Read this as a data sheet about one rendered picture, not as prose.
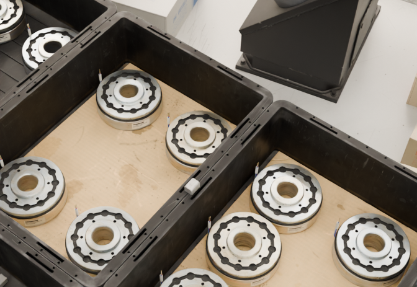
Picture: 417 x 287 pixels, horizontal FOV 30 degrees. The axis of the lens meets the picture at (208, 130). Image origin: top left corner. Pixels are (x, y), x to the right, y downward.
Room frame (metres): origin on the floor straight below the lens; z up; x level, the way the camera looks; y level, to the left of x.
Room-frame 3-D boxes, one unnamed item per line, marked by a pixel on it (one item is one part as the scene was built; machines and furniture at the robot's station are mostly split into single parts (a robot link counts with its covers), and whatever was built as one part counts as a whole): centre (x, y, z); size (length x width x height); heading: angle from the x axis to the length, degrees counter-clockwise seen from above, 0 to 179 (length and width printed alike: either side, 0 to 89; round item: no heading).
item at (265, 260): (0.54, -0.06, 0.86); 0.10 x 0.10 x 0.01
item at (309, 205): (0.62, -0.12, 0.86); 0.10 x 0.10 x 0.01
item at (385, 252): (0.54, -0.23, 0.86); 0.05 x 0.05 x 0.01
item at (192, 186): (0.58, 0.02, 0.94); 0.02 x 0.01 x 0.01; 145
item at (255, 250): (0.54, -0.06, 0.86); 0.05 x 0.05 x 0.01
